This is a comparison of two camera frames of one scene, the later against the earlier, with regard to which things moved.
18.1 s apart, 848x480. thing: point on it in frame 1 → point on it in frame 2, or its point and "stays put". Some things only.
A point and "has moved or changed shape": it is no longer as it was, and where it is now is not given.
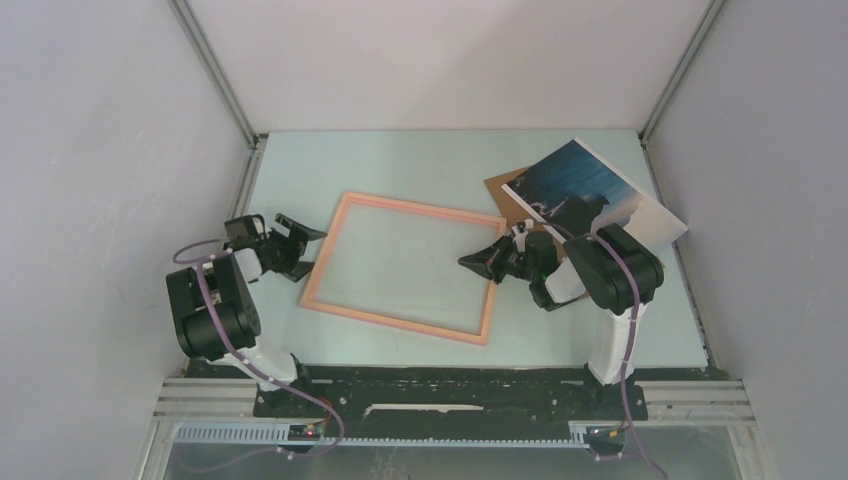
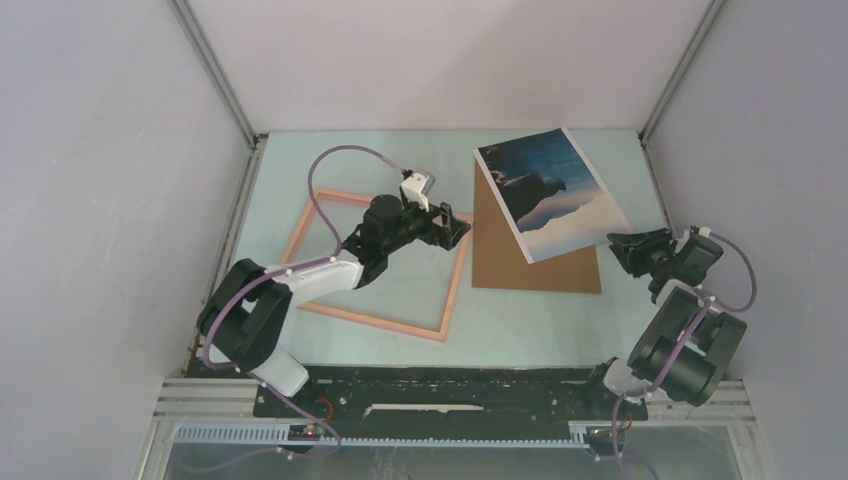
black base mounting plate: [454, 393] stays put
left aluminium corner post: [212, 65] stays put
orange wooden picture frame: [354, 197] → [363, 319]
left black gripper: [296, 249] → [445, 236]
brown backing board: [522, 196] has moved or changed shape
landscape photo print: [574, 193] has moved or changed shape
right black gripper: [488, 260] → [629, 256]
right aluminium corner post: [683, 67] stays put
